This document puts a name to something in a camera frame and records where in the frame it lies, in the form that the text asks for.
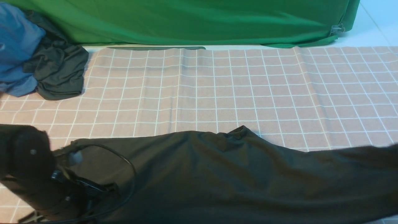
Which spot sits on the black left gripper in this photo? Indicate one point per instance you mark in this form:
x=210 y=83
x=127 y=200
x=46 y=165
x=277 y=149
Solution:
x=43 y=179

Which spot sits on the blue cloth garment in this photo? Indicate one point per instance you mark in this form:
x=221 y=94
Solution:
x=19 y=39

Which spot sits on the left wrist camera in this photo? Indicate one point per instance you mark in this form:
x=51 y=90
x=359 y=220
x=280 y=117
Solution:
x=74 y=158

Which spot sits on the pink checkered table mat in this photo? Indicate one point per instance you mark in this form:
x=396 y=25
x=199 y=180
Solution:
x=302 y=98

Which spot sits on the dark gray long-sleeve shirt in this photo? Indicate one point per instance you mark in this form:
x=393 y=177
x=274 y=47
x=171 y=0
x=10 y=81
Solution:
x=195 y=177

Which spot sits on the silver binder clip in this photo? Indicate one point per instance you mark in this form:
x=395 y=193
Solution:
x=337 y=29

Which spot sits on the dark teal crumpled garment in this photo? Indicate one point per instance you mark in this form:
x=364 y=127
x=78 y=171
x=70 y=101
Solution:
x=57 y=64

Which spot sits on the green backdrop cloth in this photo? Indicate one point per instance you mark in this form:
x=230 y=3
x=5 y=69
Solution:
x=273 y=23

